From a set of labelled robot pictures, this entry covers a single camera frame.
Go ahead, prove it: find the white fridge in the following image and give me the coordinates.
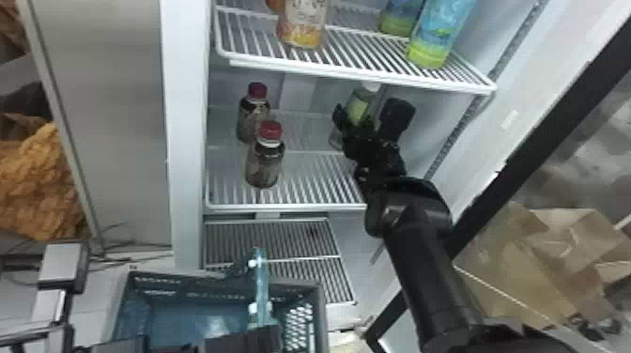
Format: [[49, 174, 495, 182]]
[[14, 0, 546, 330]]

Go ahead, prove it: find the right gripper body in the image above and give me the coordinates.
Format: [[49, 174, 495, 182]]
[[342, 130, 408, 180]]

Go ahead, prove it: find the blue green bottle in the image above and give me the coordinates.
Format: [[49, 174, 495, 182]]
[[405, 0, 478, 70], [377, 0, 426, 38]]

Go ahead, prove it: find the fridge door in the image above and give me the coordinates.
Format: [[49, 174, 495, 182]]
[[362, 0, 631, 353]]

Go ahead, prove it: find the brown bottle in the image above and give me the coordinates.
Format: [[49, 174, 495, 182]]
[[244, 119, 287, 190], [235, 81, 271, 146]]

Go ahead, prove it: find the cardboard box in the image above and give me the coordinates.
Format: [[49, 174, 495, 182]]
[[455, 201, 631, 330]]

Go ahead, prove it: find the blue basket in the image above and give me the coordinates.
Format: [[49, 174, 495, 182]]
[[110, 246, 331, 353]]

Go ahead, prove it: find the orange bottle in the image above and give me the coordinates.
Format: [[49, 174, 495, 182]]
[[266, 0, 331, 51]]

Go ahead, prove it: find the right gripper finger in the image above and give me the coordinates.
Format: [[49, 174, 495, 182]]
[[331, 102, 355, 140], [377, 97, 417, 145]]

